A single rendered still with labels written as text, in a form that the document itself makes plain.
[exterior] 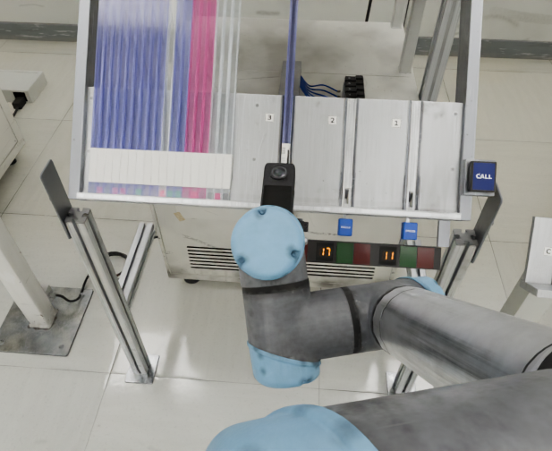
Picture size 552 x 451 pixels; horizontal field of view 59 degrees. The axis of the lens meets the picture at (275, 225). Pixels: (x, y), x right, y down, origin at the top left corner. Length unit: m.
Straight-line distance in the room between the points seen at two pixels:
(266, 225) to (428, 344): 0.19
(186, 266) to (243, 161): 0.72
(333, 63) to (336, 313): 1.03
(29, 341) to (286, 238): 1.28
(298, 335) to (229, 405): 0.93
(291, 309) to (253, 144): 0.42
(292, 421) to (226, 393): 1.29
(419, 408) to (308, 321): 0.36
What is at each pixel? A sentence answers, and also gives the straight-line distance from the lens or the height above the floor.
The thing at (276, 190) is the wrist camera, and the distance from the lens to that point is 0.70.
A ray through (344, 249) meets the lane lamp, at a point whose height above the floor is 0.66.
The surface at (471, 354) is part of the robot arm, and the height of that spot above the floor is 1.04.
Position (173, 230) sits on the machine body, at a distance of 1.42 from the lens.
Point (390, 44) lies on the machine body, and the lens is 1.60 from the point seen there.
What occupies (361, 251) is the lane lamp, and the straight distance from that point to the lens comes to 0.88.
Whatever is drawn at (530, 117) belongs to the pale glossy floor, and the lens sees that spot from 2.61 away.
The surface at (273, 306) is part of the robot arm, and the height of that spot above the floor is 0.89.
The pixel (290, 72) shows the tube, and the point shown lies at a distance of 0.89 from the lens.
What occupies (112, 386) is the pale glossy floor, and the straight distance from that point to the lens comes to 1.53.
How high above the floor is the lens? 1.32
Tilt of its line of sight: 47 degrees down
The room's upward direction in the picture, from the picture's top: straight up
